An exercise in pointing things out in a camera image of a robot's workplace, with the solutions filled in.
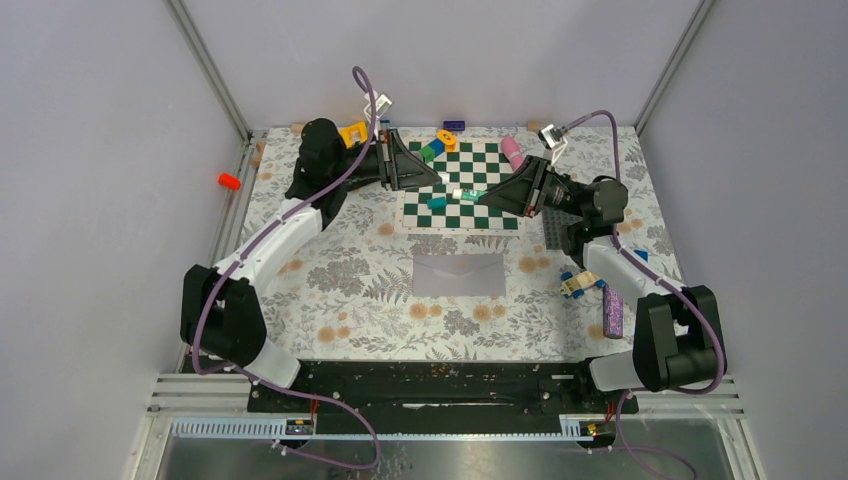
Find teal cube block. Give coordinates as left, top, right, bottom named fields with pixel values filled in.
left=426, top=197, right=448, bottom=211

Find grey lego baseplate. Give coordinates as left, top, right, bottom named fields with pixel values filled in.
left=542, top=209, right=582, bottom=250

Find green white chessboard mat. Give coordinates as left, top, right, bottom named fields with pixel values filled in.
left=395, top=139, right=525, bottom=236

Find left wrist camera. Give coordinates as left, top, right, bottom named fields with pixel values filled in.
left=363, top=90, right=393, bottom=131

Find small green white bottle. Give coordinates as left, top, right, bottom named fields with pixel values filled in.
left=451, top=189, right=485, bottom=203

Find orange cap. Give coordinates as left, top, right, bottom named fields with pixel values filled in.
left=217, top=173, right=242, bottom=191

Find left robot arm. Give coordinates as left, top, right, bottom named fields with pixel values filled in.
left=180, top=118, right=443, bottom=411

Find floral table cloth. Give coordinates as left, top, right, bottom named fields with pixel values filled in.
left=242, top=127, right=681, bottom=362

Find purple lego brick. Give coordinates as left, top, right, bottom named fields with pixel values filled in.
left=442, top=120, right=466, bottom=132

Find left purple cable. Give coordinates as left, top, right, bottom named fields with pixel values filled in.
left=190, top=66, right=384, bottom=472

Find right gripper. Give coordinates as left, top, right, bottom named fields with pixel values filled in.
left=477, top=155, right=586, bottom=219

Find colourful block chain toy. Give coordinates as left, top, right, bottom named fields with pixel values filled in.
left=417, top=130, right=457, bottom=163

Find yellow triangle toy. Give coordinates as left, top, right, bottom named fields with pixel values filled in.
left=338, top=121, right=369, bottom=149

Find purple cable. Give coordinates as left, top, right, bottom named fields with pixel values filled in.
left=190, top=66, right=384, bottom=472
left=559, top=109, right=729, bottom=480

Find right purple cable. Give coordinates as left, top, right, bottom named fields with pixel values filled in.
left=559, top=109, right=729, bottom=480

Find beige toy car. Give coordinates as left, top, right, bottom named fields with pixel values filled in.
left=560, top=270, right=606, bottom=299

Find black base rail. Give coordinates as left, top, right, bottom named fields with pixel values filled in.
left=247, top=360, right=621, bottom=436

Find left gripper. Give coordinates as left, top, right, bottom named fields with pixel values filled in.
left=331, top=129, right=442, bottom=191

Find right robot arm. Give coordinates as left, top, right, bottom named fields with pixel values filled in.
left=479, top=156, right=727, bottom=412

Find purple glitter microphone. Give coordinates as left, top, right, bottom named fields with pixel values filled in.
left=602, top=285, right=624, bottom=339

